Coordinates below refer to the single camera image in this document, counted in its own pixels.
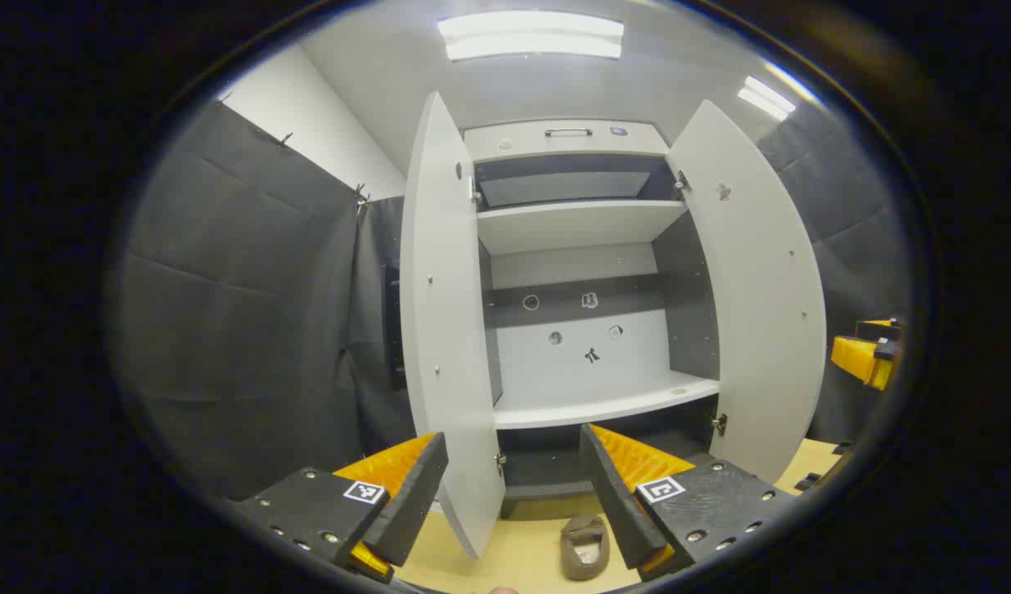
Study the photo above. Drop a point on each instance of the brown felt shoe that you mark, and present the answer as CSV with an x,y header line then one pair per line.
x,y
584,549

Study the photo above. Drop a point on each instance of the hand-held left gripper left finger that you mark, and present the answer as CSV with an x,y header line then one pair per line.
x,y
415,503

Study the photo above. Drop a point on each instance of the large ceiling light panel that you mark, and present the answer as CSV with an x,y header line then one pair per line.
x,y
530,35

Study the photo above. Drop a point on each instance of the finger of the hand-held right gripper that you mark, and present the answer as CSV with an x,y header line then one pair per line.
x,y
860,356

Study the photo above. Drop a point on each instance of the white cabinet drawer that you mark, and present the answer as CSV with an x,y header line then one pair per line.
x,y
522,142

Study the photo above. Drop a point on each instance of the white cabinet door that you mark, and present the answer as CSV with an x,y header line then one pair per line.
x,y
761,313
439,289

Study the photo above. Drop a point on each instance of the white shoe cabinet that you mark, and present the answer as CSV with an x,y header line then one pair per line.
x,y
580,379

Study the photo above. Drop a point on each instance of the small ceiling light panel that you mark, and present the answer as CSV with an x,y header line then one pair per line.
x,y
765,97

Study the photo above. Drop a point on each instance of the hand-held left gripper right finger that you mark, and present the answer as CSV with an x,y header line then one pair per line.
x,y
613,503

